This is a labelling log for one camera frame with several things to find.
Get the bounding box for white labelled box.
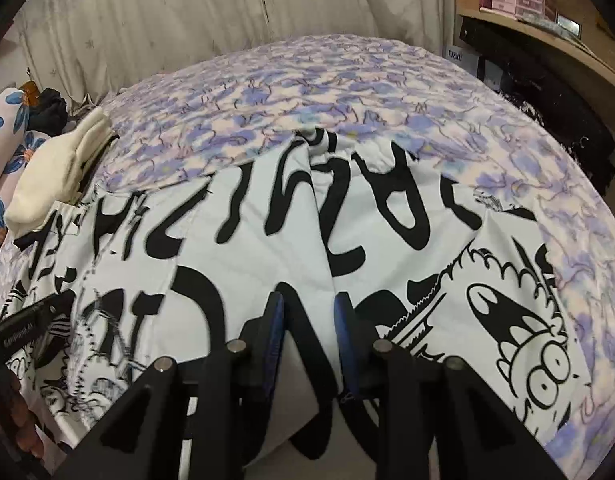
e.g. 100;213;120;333
443;44;482;77

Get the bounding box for black fringed cloth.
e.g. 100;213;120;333
485;52;615;193

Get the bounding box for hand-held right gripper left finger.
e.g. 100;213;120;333
52;290;288;480

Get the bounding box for rolled blue flower blanket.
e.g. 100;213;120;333
0;87;50;263

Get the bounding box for folded white fleece cloth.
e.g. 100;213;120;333
4;106;119;237

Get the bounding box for stack of pink boxes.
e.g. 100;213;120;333
479;0;559;23

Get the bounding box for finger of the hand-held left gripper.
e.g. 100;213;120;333
34;291;77;333

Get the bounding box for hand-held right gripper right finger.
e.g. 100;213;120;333
334;292;563;480

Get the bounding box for black and white printed garment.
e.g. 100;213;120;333
0;127;588;480

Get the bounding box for wooden shelf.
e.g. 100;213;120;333
455;0;615;96

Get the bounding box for pale pleated curtain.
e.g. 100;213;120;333
12;0;458;111

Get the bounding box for crumpled black clothes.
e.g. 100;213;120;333
28;87;69;137

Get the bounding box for purple floral bed blanket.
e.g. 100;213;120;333
0;34;615;480

